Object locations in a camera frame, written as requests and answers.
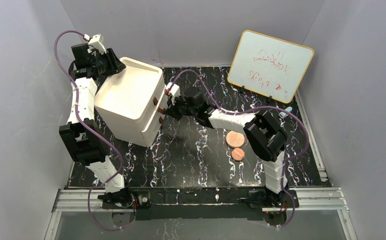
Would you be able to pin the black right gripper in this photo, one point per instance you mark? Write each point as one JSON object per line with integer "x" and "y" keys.
{"x": 174, "y": 106}

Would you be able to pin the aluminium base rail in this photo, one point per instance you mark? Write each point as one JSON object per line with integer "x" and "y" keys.
{"x": 301, "y": 198}

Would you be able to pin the brown middle drawer handle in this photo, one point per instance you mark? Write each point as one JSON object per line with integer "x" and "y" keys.
{"x": 161, "y": 110}

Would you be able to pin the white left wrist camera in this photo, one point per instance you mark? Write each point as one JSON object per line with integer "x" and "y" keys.
{"x": 95, "y": 42}

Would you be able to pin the white three-drawer organizer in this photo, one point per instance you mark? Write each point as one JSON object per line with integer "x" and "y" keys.
{"x": 116, "y": 104}

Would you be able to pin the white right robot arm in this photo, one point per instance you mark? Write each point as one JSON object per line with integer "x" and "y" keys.
{"x": 265, "y": 136}

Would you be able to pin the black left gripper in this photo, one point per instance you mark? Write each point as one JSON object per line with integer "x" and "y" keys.
{"x": 112, "y": 60}

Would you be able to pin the large round pink compact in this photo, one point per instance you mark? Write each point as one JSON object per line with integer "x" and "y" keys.
{"x": 235, "y": 139}

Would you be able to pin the small round pink compact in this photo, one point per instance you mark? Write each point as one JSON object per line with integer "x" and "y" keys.
{"x": 237, "y": 154}

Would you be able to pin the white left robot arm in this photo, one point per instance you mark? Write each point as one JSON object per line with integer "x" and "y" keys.
{"x": 81, "y": 136}

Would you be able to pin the whiteboard with yellow frame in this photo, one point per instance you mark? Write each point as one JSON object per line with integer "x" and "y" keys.
{"x": 269, "y": 66}

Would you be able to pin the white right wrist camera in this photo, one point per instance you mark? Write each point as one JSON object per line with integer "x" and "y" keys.
{"x": 172, "y": 91}

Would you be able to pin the white top drawer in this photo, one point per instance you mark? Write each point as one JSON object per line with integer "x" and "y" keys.
{"x": 150, "y": 86}

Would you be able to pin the light blue eraser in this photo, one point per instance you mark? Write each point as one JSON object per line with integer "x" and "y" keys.
{"x": 284, "y": 114}

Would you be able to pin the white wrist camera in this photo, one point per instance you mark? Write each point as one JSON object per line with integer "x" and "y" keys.
{"x": 95, "y": 42}
{"x": 172, "y": 91}

